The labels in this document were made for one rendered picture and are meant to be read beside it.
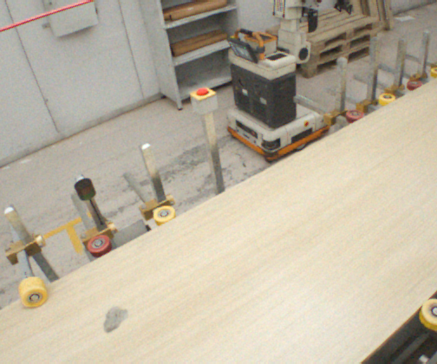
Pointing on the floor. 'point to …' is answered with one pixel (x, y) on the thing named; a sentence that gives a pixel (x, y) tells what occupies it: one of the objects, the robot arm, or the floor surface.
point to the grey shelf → (231, 17)
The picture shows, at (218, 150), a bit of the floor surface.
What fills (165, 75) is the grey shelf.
